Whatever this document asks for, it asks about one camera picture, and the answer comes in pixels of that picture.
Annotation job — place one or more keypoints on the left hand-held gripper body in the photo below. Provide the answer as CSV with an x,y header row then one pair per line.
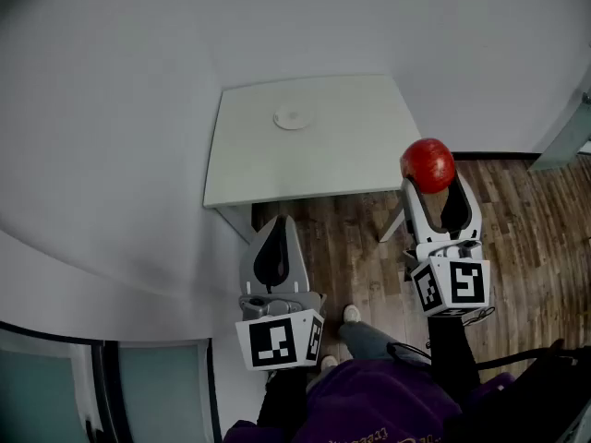
x,y
277,342

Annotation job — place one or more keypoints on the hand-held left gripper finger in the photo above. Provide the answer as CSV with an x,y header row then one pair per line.
x,y
247,279
297,270

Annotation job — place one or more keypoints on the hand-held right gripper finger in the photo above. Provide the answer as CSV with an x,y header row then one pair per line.
x,y
475,219
418,215

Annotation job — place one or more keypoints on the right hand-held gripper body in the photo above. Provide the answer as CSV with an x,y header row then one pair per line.
x,y
466,282

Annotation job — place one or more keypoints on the red apple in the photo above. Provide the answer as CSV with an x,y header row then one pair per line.
x,y
427,164

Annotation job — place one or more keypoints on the white plate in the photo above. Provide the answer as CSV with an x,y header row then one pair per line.
x,y
291,116

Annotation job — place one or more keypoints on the person's right forearm black sleeve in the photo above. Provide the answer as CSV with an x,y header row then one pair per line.
x,y
450,349

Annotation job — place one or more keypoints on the person's left forearm black sleeve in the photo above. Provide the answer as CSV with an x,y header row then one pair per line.
x,y
284,399

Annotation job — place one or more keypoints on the white table leg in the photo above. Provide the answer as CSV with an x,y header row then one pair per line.
x,y
391,222

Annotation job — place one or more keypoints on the person's left white shoe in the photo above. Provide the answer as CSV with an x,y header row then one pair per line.
x,y
329,362

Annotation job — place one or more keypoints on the person's white shoe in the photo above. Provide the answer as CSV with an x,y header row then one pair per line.
x,y
329,362
352,314

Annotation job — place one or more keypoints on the black baseboard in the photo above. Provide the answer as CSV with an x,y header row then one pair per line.
x,y
494,155

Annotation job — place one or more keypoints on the person's right white shoe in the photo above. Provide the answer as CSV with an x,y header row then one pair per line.
x,y
352,314

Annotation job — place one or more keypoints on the person's grey jeans leg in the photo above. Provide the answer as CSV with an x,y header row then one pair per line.
x,y
369,342

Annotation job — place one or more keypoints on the person's purple top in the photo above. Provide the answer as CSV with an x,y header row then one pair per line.
x,y
369,404

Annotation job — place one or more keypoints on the frosted glass panel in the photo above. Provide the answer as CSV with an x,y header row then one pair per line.
x,y
565,136

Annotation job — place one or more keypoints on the frosted glass door black frame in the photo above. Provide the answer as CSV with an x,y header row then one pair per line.
x,y
106,386

